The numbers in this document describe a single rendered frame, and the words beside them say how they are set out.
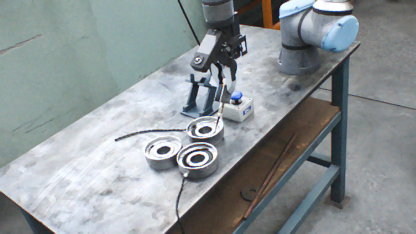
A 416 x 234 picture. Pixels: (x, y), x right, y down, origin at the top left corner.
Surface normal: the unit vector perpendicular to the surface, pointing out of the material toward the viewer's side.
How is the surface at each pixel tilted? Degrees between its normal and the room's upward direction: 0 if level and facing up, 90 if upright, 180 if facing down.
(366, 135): 0
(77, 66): 90
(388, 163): 0
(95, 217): 0
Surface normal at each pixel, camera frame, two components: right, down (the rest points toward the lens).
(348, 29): 0.53, 0.50
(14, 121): 0.76, 0.25
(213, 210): -0.15, -0.83
